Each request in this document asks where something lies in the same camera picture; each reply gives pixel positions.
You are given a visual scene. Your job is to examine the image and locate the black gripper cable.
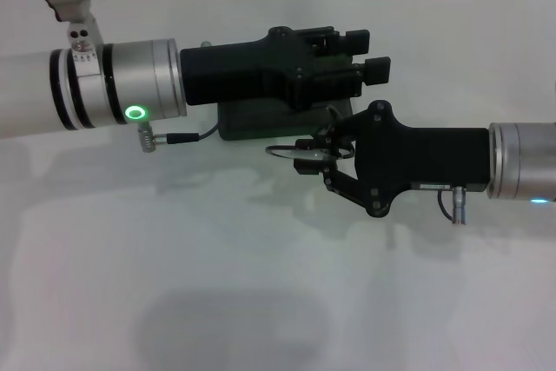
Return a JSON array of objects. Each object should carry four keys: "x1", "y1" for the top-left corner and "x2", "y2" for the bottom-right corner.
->
[
  {"x1": 136, "y1": 121, "x2": 222, "y2": 154},
  {"x1": 437, "y1": 191, "x2": 455, "y2": 222}
]

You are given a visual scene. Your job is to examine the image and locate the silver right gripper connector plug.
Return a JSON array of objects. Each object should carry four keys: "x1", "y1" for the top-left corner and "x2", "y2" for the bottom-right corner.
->
[{"x1": 451, "y1": 186, "x2": 468, "y2": 225}]

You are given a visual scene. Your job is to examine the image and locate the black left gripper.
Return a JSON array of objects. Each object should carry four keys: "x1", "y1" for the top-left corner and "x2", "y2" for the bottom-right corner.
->
[{"x1": 179, "y1": 25, "x2": 372, "y2": 112}]

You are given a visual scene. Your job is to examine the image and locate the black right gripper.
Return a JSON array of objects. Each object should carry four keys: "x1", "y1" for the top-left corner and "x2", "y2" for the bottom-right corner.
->
[{"x1": 293, "y1": 100, "x2": 493, "y2": 220}]

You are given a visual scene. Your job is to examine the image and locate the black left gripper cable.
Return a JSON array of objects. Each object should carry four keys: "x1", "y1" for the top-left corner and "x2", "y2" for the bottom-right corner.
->
[{"x1": 136, "y1": 121, "x2": 222, "y2": 154}]

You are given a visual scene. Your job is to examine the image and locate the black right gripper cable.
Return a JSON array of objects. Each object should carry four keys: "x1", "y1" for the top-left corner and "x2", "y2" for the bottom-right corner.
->
[{"x1": 437, "y1": 191, "x2": 455, "y2": 222}]

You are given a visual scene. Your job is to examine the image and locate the green glasses case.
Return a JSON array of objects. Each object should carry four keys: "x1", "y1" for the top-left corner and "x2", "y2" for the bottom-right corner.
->
[{"x1": 216, "y1": 51, "x2": 355, "y2": 142}]

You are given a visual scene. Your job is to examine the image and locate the black frame glasses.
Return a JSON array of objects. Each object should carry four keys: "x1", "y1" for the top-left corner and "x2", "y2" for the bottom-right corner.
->
[{"x1": 264, "y1": 104, "x2": 355, "y2": 162}]

